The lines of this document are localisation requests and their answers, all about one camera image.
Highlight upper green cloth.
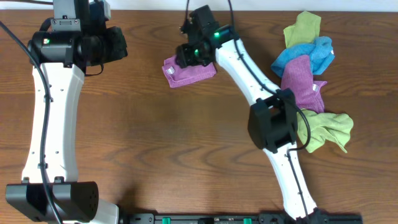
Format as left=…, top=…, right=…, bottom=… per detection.
left=284, top=11, right=322, bottom=48

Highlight green cloth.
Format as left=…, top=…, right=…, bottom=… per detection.
left=302, top=109, right=354, bottom=153
left=284, top=11, right=322, bottom=48

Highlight blue cloth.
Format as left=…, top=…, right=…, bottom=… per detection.
left=271, top=36, right=335, bottom=77

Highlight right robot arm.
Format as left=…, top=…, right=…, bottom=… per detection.
left=176, top=24, right=321, bottom=223

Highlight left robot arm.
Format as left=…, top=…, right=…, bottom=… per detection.
left=6, top=27, right=128, bottom=223

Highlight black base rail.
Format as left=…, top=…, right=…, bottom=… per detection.
left=118, top=210, right=363, bottom=224

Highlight dark purple cloth in pile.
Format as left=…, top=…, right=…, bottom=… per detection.
left=281, top=55, right=327, bottom=113

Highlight lower green cloth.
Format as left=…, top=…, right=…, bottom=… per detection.
left=302, top=109, right=354, bottom=153

